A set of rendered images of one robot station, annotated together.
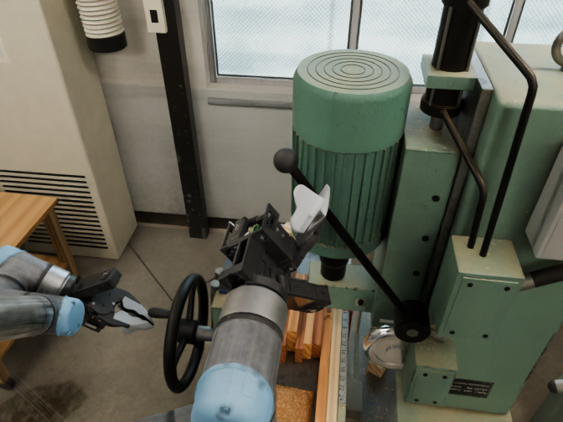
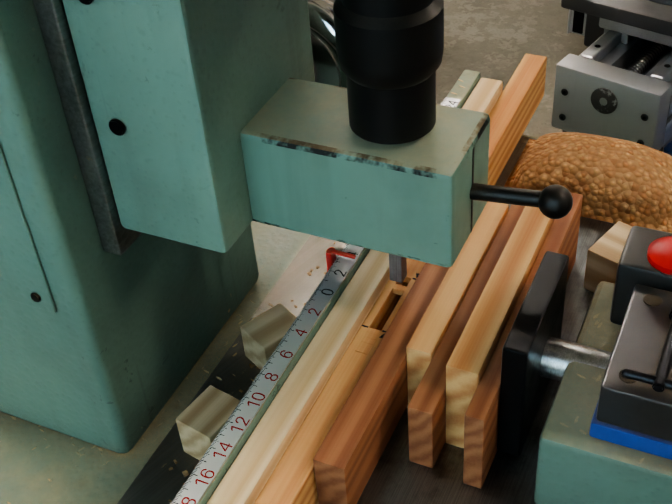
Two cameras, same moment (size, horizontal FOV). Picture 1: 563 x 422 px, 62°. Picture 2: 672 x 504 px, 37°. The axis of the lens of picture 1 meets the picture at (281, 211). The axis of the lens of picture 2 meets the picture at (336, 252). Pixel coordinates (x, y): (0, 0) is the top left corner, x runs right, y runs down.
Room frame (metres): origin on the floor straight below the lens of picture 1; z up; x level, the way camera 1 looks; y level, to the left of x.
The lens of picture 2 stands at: (1.15, 0.03, 1.40)
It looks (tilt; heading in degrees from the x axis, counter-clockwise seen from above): 40 degrees down; 200
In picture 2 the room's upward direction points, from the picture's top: 5 degrees counter-clockwise
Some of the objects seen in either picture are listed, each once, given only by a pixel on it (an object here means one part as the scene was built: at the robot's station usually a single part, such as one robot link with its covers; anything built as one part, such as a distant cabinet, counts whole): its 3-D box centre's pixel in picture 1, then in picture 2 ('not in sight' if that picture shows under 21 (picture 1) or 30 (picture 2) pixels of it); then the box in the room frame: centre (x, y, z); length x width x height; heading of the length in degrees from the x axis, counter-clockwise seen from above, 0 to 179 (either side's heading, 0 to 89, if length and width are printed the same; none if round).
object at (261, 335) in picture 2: (378, 363); (274, 339); (0.62, -0.22, 0.82); 0.04 x 0.03 x 0.03; 145
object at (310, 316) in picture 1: (310, 321); (460, 300); (0.65, -0.06, 0.93); 0.16 x 0.02 x 0.06; 172
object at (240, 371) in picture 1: (239, 381); not in sight; (0.26, 0.04, 1.34); 0.11 x 0.08 x 0.09; 172
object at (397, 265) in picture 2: not in sight; (397, 249); (0.66, -0.11, 0.97); 0.01 x 0.01 x 0.05; 82
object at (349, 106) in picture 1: (343, 158); not in sight; (0.66, -0.11, 1.35); 0.18 x 0.18 x 0.31
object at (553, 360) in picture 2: not in sight; (581, 365); (0.72, 0.02, 0.95); 0.09 x 0.07 x 0.09; 172
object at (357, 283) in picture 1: (340, 289); (366, 176); (0.66, -0.12, 1.03); 0.14 x 0.07 x 0.09; 82
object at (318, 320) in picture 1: (320, 306); (409, 346); (0.70, -0.09, 0.92); 0.25 x 0.02 x 0.05; 172
